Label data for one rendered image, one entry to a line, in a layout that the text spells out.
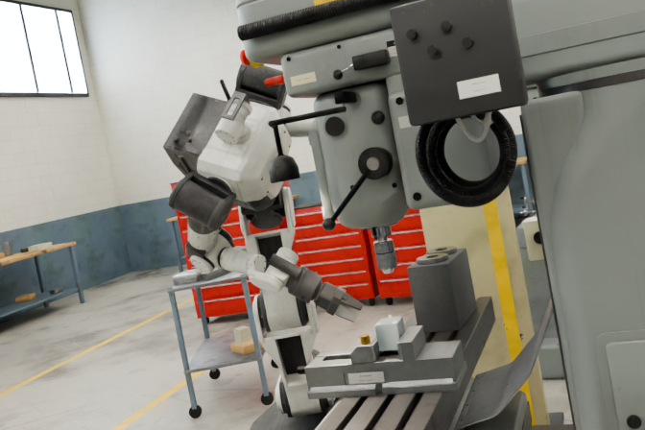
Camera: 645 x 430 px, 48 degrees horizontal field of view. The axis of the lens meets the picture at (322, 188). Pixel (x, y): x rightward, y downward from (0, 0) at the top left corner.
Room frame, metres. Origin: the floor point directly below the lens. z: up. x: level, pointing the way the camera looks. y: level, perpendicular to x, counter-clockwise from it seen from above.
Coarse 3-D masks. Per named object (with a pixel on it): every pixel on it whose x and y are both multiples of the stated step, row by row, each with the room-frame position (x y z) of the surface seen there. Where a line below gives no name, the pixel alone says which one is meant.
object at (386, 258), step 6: (384, 246) 1.66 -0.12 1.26; (390, 246) 1.66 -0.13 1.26; (378, 252) 1.66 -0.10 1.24; (384, 252) 1.66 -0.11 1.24; (390, 252) 1.66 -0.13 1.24; (378, 258) 1.67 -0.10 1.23; (384, 258) 1.66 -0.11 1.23; (390, 258) 1.66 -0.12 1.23; (378, 264) 1.67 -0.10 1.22; (384, 264) 1.66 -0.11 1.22; (390, 264) 1.66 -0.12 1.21; (396, 264) 1.67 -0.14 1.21
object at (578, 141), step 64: (640, 64) 1.29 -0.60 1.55; (576, 128) 1.36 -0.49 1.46; (640, 128) 1.30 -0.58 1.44; (576, 192) 1.35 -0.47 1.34; (640, 192) 1.31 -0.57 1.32; (576, 256) 1.35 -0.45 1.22; (640, 256) 1.31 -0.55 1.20; (576, 320) 1.36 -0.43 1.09; (640, 320) 1.31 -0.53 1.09; (576, 384) 1.38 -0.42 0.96; (640, 384) 1.31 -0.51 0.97
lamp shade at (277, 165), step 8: (272, 160) 1.71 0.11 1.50; (280, 160) 1.69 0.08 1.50; (288, 160) 1.70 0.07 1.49; (272, 168) 1.70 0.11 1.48; (280, 168) 1.69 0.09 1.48; (288, 168) 1.69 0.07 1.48; (296, 168) 1.70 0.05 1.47; (272, 176) 1.70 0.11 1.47; (280, 176) 1.69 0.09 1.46; (288, 176) 1.69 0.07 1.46; (296, 176) 1.70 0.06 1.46
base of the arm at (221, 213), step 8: (192, 176) 2.00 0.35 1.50; (200, 176) 2.02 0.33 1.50; (176, 184) 1.96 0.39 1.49; (200, 184) 2.01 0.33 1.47; (208, 184) 2.00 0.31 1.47; (216, 184) 2.01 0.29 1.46; (176, 192) 1.94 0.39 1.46; (216, 192) 2.00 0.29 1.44; (224, 192) 1.99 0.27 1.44; (232, 192) 2.01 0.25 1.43; (224, 200) 1.96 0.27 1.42; (232, 200) 1.99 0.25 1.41; (216, 208) 1.94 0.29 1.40; (224, 208) 1.94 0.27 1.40; (216, 216) 1.93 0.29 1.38; (224, 216) 1.98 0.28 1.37; (208, 224) 1.95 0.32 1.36; (216, 224) 1.94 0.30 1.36
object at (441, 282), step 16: (432, 256) 2.04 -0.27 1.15; (448, 256) 2.04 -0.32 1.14; (464, 256) 2.10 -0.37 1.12; (416, 272) 1.98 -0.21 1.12; (432, 272) 1.96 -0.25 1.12; (448, 272) 1.94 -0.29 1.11; (464, 272) 2.07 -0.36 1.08; (416, 288) 1.98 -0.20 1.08; (432, 288) 1.96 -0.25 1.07; (448, 288) 1.94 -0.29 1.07; (464, 288) 2.04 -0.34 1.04; (416, 304) 1.99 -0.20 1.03; (432, 304) 1.97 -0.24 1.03; (448, 304) 1.95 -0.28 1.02; (464, 304) 2.01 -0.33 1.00; (432, 320) 1.97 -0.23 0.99; (448, 320) 1.95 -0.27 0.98; (464, 320) 1.99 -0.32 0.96
